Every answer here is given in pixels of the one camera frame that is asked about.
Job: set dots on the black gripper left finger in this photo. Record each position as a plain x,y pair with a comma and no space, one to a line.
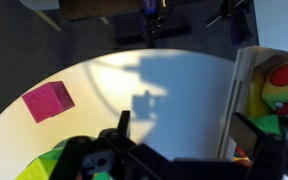
112,152

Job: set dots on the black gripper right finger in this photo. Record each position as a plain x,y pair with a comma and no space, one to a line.
268,154

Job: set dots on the green plastic bowl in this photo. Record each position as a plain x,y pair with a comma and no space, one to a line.
54,153

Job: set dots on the green plush block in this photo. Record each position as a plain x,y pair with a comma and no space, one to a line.
268,124

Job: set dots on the yellow red spotted plush cube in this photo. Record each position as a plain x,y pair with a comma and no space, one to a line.
275,89

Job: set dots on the lime green block in bowl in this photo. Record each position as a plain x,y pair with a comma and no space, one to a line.
38,169

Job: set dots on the magenta pink dice cube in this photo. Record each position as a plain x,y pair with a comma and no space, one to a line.
48,100

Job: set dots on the round white table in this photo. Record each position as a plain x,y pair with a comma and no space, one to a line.
177,100

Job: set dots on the wooden tray box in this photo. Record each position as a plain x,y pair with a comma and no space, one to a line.
246,60

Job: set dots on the black orange floor equipment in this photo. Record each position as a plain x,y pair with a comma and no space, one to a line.
160,20

